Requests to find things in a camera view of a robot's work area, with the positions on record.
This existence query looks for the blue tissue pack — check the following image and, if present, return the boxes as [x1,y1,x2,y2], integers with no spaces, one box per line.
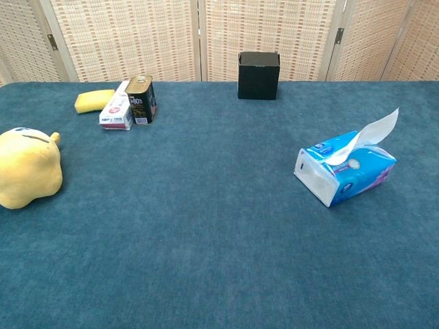
[294,130,398,208]

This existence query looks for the white tissue sheet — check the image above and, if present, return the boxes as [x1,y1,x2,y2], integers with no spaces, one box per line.
[323,107,401,166]

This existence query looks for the blue table cloth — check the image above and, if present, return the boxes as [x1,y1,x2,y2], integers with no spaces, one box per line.
[0,80,439,329]

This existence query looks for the black open box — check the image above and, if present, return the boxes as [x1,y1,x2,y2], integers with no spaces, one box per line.
[237,51,281,101]

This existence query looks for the black gold tin can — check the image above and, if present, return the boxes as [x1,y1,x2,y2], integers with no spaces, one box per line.
[124,75,159,126]

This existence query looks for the white pink toothpaste box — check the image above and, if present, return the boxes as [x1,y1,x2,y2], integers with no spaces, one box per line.
[99,80,134,132]

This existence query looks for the yellow sponge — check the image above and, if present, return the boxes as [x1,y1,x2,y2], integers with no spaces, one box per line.
[74,89,116,115]

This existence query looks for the woven folding screen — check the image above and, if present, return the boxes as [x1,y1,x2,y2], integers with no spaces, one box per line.
[0,0,439,87]

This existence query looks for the yellow plush toy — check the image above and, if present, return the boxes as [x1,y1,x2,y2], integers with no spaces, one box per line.
[0,127,64,210]

